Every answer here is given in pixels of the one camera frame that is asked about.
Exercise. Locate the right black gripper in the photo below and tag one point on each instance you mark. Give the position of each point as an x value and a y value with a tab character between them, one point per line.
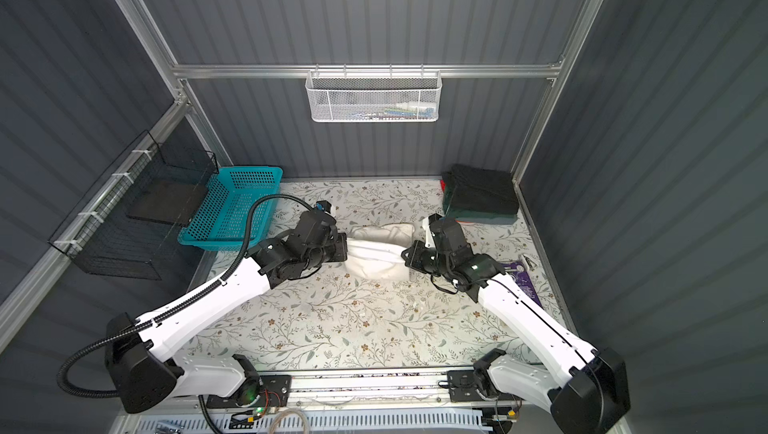
414	260

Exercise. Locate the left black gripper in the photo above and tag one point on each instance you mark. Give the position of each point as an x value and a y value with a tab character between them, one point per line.
339	240

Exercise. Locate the white t shirt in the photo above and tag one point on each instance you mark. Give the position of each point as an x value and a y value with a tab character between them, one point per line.
375	252

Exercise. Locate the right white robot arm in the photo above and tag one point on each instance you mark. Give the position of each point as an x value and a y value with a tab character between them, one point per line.
584	389

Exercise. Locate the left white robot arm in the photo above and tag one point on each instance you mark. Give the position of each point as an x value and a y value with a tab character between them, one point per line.
149	367

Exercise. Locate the folded dark t shirt stack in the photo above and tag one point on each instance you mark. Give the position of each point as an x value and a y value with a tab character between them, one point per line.
478	195

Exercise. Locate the teal plastic laundry basket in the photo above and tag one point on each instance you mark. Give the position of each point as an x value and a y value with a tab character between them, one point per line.
219	223

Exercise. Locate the purple printed book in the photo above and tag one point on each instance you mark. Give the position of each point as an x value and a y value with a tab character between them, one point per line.
519	271

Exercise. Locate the items in mesh basket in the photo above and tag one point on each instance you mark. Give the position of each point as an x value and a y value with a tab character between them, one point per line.
407	111

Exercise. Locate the black pad in wire basket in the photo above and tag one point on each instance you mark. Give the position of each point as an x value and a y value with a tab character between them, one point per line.
167	202

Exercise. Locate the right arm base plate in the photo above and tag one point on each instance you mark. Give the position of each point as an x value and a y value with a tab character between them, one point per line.
463	387

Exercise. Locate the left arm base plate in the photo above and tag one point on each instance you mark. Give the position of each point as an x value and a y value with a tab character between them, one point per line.
269	391

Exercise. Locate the black wire wall basket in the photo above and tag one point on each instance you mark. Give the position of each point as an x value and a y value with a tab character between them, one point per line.
129	227

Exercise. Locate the white mesh wall basket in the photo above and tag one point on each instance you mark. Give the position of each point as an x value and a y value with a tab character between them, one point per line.
330	98

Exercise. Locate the white vented cable duct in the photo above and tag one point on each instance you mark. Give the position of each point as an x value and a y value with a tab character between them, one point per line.
433	420

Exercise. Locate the aluminium frame rail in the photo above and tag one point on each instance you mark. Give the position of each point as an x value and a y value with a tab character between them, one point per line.
288	71

